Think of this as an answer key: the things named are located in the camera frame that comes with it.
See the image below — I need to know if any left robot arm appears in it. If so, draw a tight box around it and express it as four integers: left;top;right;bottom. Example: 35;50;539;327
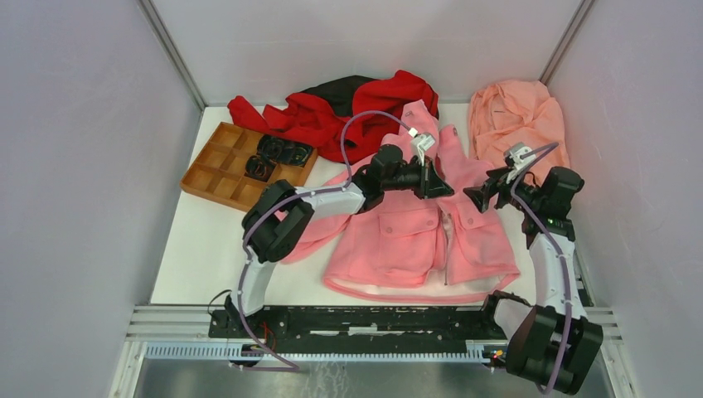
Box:
224;144;454;337

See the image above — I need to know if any rolled tie orange pattern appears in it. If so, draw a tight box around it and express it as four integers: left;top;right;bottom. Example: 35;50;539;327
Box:
245;155;277;182

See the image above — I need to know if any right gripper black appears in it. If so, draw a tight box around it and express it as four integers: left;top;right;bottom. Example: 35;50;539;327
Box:
463;165;544;213

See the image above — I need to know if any red and black jacket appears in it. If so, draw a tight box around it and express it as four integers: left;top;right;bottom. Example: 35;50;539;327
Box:
227;70;439;163

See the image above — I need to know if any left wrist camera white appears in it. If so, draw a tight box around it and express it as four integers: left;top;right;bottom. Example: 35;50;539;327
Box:
408;128;436;166

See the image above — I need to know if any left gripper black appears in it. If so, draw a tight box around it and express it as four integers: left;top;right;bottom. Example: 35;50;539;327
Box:
382;157;454;201

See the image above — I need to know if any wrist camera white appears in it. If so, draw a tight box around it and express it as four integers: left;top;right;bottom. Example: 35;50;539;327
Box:
408;128;436;166
504;143;536;182

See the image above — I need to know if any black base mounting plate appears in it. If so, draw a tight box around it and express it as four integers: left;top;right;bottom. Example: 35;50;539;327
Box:
208;305;508;356

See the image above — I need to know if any wooden compartment tray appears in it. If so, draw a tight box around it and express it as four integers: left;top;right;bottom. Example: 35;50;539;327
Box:
180;122;318;211

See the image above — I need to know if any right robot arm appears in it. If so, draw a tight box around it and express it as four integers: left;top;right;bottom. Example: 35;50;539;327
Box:
463;167;604;395

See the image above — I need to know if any peach orange garment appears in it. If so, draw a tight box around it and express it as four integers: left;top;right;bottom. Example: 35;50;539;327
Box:
468;80;570;184

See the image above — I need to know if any aluminium rail frame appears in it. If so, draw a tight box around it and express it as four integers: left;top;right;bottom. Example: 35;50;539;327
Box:
107;263;641;398

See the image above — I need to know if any rolled tie yellow pattern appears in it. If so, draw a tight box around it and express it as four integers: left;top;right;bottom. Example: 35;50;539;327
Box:
257;135;313;167

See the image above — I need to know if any pink jacket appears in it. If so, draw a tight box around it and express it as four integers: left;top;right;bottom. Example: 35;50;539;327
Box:
286;101;521;305

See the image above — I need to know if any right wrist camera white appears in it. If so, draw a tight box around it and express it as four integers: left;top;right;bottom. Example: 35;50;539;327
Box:
504;143;536;182

